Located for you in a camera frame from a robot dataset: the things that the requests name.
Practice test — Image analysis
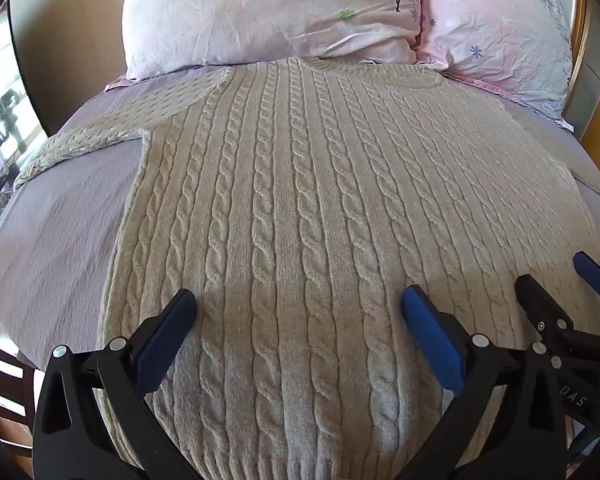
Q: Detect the wooden headboard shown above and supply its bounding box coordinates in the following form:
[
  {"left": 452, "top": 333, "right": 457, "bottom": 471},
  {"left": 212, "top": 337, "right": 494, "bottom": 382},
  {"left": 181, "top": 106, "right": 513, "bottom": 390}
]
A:
[{"left": 564, "top": 0, "right": 600, "bottom": 177}]

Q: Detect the beige cable-knit sweater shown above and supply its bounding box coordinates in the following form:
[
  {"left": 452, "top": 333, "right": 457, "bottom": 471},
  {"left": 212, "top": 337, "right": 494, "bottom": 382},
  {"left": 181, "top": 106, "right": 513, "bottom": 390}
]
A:
[{"left": 13, "top": 56, "right": 600, "bottom": 480}]

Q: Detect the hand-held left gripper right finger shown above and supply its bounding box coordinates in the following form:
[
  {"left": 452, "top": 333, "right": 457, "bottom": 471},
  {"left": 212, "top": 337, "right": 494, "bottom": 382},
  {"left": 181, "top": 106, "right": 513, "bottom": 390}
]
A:
[{"left": 401, "top": 284, "right": 589, "bottom": 480}]

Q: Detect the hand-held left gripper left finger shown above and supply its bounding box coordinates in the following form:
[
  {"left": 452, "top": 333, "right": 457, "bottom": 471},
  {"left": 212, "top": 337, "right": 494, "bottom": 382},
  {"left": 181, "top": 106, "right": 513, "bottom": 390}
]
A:
[{"left": 32, "top": 288, "right": 199, "bottom": 480}]

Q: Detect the purple bed sheet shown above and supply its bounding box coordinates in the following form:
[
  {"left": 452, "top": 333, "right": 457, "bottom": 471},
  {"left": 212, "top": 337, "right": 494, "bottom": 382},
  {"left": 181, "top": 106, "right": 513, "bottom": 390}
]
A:
[{"left": 0, "top": 62, "right": 600, "bottom": 368}]

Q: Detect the pink floral pillow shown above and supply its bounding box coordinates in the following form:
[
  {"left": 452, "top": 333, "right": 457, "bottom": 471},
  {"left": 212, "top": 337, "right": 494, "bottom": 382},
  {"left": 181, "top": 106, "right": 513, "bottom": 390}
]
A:
[{"left": 416, "top": 0, "right": 577, "bottom": 122}]

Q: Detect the glass window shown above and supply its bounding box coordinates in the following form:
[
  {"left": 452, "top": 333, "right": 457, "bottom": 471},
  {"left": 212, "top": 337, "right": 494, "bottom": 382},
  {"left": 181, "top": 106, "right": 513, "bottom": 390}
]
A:
[{"left": 0, "top": 0, "right": 48, "bottom": 223}]

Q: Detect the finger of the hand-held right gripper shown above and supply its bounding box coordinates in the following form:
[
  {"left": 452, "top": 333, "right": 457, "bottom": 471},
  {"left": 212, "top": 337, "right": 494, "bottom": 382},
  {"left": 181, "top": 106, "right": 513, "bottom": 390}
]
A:
[
  {"left": 572, "top": 252, "right": 600, "bottom": 303},
  {"left": 514, "top": 275, "right": 600, "bottom": 356}
]

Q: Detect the dark wooden chair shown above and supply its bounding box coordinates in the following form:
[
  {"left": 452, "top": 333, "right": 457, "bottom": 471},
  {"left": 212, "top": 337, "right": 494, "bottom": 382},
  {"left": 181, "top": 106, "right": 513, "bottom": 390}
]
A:
[{"left": 0, "top": 297, "right": 37, "bottom": 463}]

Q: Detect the white floral pillow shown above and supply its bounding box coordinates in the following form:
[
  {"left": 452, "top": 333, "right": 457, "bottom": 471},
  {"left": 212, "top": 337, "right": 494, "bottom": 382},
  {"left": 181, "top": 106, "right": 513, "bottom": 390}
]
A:
[{"left": 122, "top": 0, "right": 426, "bottom": 82}]

